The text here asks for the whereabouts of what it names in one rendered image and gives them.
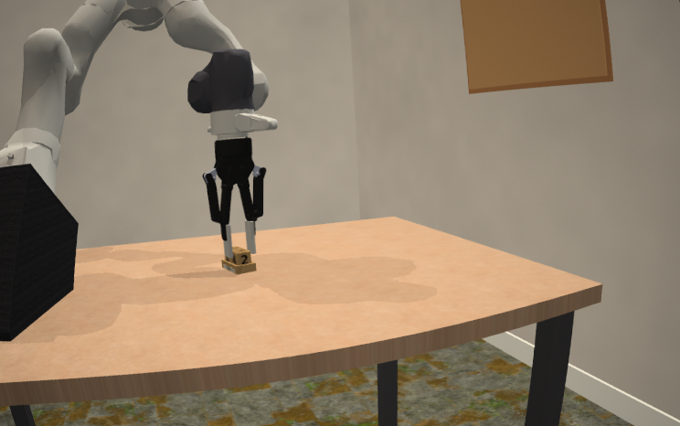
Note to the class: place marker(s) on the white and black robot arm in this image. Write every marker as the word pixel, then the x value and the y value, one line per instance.
pixel 223 88

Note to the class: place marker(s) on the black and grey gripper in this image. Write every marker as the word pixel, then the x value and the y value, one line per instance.
pixel 235 170

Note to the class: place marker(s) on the tan number cube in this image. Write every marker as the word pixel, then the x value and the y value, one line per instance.
pixel 241 257
pixel 234 248

